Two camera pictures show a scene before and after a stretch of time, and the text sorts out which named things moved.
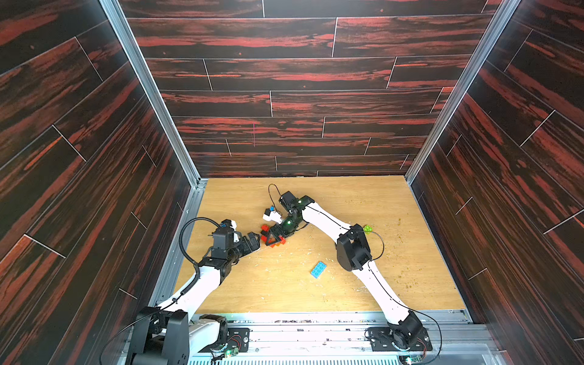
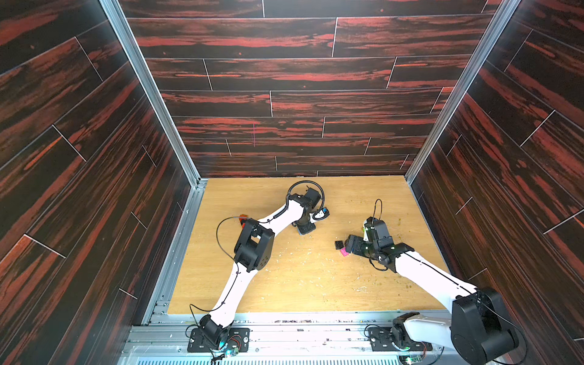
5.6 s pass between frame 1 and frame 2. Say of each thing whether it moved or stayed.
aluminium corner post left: stayed
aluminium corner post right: stayed
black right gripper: moved
